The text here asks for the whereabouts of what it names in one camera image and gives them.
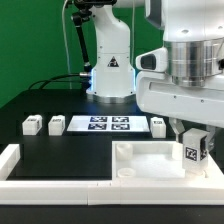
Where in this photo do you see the white U-shaped fence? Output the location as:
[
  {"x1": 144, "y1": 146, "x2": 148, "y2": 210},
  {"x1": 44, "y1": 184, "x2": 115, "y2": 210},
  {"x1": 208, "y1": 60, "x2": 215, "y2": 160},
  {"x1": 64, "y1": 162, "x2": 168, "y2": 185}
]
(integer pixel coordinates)
[{"x1": 0, "y1": 144, "x2": 224, "y2": 205}]

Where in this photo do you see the black cable bundle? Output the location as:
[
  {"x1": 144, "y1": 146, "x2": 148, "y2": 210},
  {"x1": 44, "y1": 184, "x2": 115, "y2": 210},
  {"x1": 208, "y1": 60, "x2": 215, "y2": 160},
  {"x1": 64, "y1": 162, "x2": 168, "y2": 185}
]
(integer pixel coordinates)
[{"x1": 27, "y1": 73, "x2": 91, "y2": 91}]

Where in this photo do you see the white marker sheet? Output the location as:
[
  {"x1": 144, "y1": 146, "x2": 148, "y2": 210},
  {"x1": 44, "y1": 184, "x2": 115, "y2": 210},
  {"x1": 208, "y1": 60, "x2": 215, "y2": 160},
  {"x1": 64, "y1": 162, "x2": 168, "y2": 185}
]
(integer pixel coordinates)
[{"x1": 67, "y1": 115, "x2": 149, "y2": 132}]

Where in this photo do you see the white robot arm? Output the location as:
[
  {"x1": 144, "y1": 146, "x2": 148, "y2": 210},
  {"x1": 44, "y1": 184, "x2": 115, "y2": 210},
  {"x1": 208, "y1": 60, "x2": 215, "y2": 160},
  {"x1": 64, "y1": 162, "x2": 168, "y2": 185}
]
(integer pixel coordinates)
[{"x1": 88, "y1": 0, "x2": 224, "y2": 144}]

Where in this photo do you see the white square tabletop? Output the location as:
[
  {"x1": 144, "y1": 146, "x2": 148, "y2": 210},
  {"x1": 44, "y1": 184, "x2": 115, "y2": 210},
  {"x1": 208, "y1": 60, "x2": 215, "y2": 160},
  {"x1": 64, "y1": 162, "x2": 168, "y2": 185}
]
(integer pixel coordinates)
[{"x1": 112, "y1": 141, "x2": 224, "y2": 181}]

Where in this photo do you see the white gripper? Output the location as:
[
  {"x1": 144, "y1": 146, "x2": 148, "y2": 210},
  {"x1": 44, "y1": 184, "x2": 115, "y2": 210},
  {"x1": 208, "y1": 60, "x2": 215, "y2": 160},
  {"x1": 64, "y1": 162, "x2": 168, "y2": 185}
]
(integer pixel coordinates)
[{"x1": 136, "y1": 47, "x2": 224, "y2": 152}]

